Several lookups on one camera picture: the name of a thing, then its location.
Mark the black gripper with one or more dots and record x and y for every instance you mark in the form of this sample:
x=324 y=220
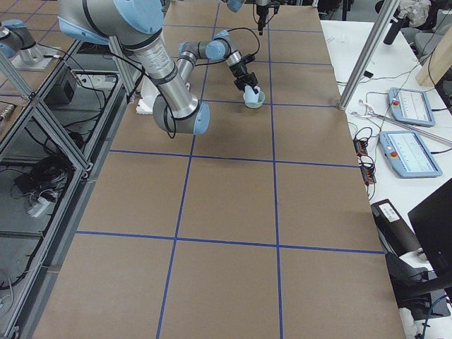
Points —
x=261 y=10
x=240 y=70

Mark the light blue plastic cup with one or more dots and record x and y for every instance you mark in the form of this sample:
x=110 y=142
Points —
x=249 y=96

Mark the pale green bowl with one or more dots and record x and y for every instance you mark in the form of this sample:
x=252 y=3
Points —
x=260 y=102

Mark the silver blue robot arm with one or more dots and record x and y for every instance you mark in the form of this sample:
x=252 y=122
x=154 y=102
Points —
x=236 y=5
x=138 y=27

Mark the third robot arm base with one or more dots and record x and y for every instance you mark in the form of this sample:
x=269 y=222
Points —
x=18 y=45

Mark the black cylinder bottle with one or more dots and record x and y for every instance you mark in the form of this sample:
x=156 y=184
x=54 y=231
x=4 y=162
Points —
x=397 y=23

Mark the metal rod on table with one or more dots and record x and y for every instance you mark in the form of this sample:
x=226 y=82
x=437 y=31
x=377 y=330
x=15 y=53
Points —
x=401 y=124

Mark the far teach pendant tablet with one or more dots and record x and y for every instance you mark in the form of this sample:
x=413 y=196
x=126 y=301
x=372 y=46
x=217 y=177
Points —
x=410 y=107

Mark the teach pendant tablet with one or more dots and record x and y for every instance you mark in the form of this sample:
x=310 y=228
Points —
x=408 y=155
x=410 y=107

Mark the near teach pendant tablet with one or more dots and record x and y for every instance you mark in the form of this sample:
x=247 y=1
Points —
x=408 y=155

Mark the wooden plank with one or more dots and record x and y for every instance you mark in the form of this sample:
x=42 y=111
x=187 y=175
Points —
x=437 y=64

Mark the black power adapter box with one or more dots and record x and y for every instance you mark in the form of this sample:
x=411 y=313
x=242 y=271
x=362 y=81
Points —
x=63 y=90

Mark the black monitor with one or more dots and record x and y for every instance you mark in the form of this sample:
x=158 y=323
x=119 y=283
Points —
x=431 y=222

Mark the white power strip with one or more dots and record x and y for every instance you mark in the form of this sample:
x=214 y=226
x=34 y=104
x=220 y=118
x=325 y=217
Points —
x=39 y=207

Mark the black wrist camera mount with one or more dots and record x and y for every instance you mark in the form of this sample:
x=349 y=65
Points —
x=248 y=58

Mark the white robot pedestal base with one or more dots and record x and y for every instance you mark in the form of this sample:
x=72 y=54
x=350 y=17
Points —
x=148 y=95

